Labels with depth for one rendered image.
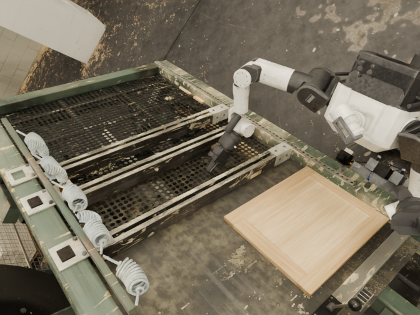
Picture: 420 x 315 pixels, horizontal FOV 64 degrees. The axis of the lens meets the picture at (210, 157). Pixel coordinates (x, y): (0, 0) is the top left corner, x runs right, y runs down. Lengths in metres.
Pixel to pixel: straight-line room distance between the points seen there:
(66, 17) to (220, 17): 2.06
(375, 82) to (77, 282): 1.13
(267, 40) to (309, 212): 2.03
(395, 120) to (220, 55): 2.46
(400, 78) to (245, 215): 0.75
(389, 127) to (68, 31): 4.25
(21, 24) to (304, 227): 4.05
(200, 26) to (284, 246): 2.85
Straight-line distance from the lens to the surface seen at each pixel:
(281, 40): 3.17
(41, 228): 1.34
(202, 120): 1.91
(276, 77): 1.37
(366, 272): 1.39
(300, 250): 1.38
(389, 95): 1.23
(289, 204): 1.53
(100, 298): 1.12
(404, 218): 0.95
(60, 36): 4.90
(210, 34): 3.65
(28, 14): 4.72
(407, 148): 1.23
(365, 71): 1.26
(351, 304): 1.15
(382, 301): 1.45
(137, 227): 1.30
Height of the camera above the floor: 2.54
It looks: 53 degrees down
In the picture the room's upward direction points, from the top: 74 degrees counter-clockwise
